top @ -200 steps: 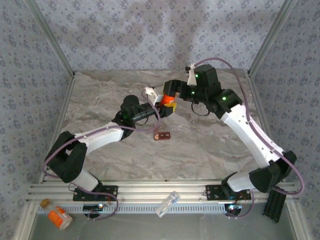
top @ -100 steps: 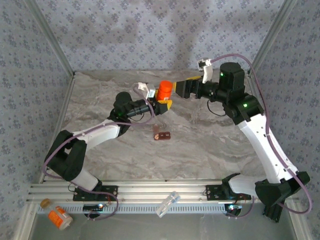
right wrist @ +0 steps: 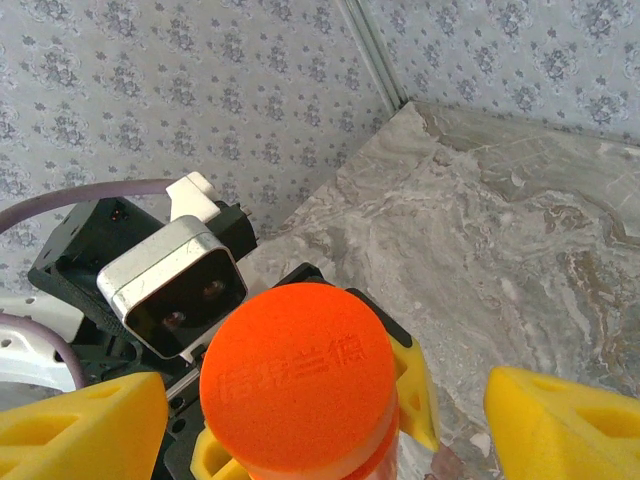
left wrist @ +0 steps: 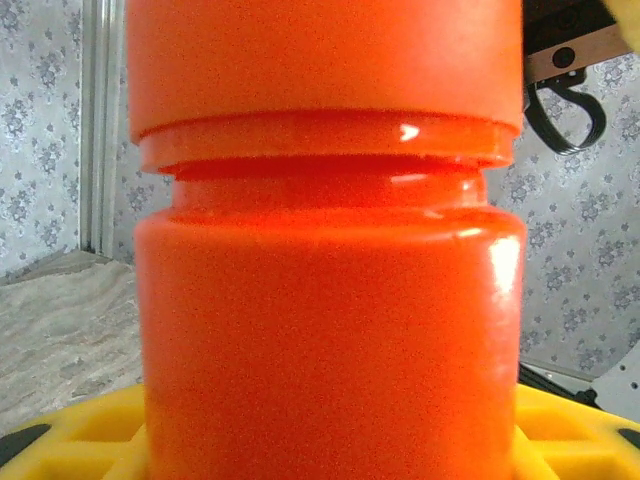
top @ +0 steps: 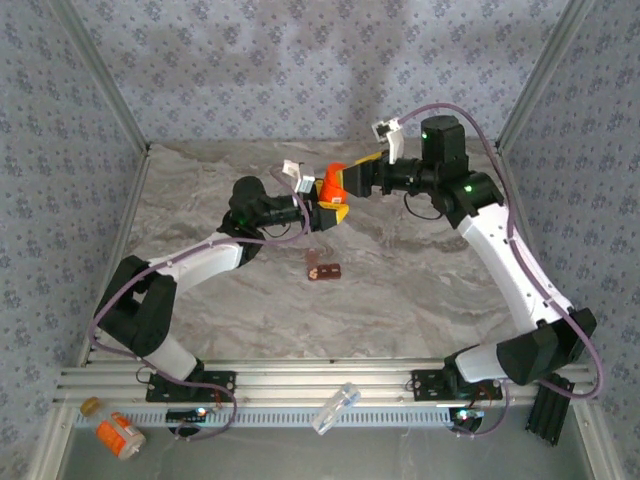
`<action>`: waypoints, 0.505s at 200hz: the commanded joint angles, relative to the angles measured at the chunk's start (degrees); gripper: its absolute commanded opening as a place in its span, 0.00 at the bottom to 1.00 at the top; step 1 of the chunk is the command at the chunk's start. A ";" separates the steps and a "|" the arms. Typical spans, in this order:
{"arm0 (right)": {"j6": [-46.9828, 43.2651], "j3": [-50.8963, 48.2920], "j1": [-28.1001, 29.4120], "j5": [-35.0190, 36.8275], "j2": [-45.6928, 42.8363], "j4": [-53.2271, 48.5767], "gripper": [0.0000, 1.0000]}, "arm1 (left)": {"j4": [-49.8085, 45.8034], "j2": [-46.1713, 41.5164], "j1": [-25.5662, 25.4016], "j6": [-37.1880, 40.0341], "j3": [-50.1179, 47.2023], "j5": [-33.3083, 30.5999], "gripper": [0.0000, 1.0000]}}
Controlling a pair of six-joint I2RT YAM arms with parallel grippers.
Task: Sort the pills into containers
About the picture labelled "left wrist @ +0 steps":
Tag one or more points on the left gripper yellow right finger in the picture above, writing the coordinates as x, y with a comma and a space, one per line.
540, 400

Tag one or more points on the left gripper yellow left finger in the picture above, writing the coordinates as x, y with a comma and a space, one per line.
110, 400

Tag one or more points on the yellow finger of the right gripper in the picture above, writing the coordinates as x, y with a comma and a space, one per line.
630, 20

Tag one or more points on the orange pill bottle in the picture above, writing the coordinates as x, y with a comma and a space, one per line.
325, 325

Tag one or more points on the orange bottle cap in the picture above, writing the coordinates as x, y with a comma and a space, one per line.
325, 55

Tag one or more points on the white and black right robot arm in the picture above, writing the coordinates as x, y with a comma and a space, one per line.
622, 387

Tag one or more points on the aluminium corner post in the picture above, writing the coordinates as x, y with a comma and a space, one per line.
102, 125

